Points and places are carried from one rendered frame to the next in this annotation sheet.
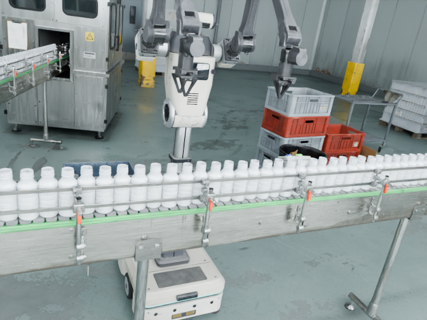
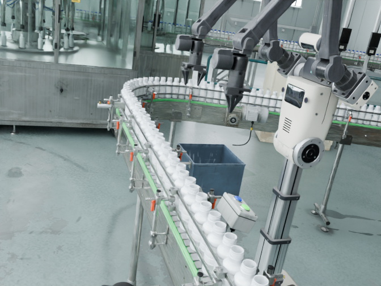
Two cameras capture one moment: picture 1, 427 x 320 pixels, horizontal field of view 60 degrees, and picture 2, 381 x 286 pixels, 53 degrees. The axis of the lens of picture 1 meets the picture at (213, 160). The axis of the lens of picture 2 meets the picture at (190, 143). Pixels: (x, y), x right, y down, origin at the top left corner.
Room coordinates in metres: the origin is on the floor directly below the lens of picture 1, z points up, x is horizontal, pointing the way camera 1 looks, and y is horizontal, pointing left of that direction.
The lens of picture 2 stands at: (1.62, -1.63, 1.74)
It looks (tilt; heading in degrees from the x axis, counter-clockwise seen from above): 19 degrees down; 96
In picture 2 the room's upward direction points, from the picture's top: 9 degrees clockwise
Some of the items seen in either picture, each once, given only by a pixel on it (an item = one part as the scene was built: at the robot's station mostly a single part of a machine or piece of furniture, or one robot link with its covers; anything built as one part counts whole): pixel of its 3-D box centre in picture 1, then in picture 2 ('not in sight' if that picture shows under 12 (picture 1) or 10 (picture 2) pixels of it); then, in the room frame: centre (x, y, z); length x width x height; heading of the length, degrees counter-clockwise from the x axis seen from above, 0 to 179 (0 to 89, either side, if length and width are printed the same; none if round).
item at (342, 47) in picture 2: not in sight; (343, 40); (3.30, 5.94, 1.55); 0.17 x 0.15 x 0.42; 9
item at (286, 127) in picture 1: (295, 121); not in sight; (3.92, -0.82, 0.78); 0.61 x 0.41 x 0.22; 124
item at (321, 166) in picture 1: (318, 174); (198, 216); (1.57, -0.48, 1.08); 0.06 x 0.06 x 0.17
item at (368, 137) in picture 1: (359, 119); not in sight; (5.94, -2.25, 0.49); 1.05 x 0.55 x 0.99; 117
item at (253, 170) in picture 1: (251, 179); (170, 171); (1.41, -0.17, 1.08); 0.06 x 0.06 x 0.17
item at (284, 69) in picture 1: (284, 70); (236, 80); (1.61, -0.25, 1.51); 0.10 x 0.07 x 0.07; 26
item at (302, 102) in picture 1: (298, 101); not in sight; (3.91, -0.81, 1.00); 0.61 x 0.41 x 0.22; 124
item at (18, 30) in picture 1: (17, 34); not in sight; (4.43, 2.48, 1.22); 0.23 x 0.04 x 0.32; 99
